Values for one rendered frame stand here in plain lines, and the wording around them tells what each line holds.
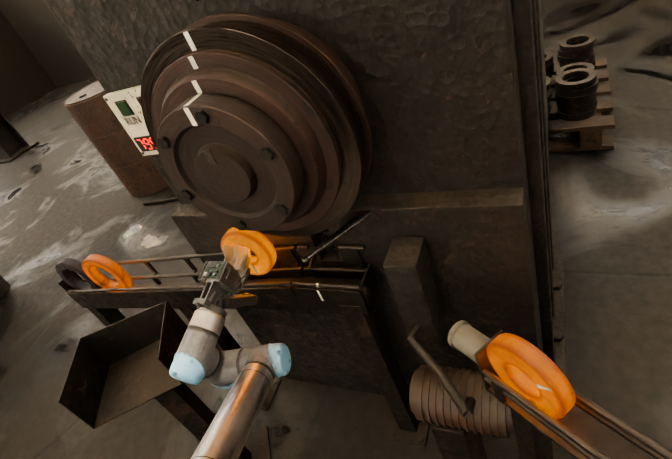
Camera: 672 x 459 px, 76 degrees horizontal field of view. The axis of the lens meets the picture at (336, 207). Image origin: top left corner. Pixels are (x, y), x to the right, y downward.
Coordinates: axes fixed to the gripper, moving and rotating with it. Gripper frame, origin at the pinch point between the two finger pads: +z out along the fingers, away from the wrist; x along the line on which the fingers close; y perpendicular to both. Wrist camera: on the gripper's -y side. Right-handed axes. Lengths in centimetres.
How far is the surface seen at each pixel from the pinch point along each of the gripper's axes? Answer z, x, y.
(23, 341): -21, 212, -74
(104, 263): -3, 65, -6
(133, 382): -36.4, 31.0, -11.5
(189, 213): 7.6, 20.3, 5.3
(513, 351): -21, -67, 2
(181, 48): 9, -19, 51
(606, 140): 133, -94, -118
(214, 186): -6.0, -17.8, 31.6
